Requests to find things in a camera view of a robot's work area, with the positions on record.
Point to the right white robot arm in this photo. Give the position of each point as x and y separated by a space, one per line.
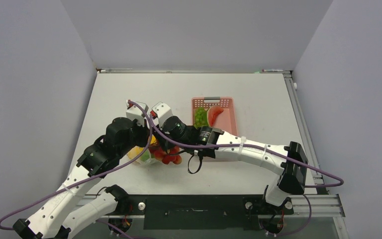
285 161

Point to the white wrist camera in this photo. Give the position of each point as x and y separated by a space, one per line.
161 111
137 112

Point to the watermelon slice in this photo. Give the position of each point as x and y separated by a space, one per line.
212 113

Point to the pink plastic basket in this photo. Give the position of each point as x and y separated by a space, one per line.
225 112

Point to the clear zip top bag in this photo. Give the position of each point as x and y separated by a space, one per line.
155 153

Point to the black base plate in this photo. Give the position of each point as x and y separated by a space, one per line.
200 212

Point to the green round fruit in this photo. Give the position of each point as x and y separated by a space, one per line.
145 157

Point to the green grapes bunch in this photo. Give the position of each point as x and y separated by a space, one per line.
200 117

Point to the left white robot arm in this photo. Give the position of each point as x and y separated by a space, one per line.
102 156

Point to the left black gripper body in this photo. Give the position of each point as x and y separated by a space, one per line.
138 138

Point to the red strawberries pile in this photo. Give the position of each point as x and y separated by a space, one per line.
167 157

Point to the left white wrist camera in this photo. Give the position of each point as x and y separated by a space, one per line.
137 112

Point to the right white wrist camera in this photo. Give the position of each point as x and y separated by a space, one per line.
161 111

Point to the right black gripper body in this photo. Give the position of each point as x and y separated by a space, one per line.
166 145

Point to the yellow bell pepper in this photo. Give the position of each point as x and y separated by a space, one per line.
136 150

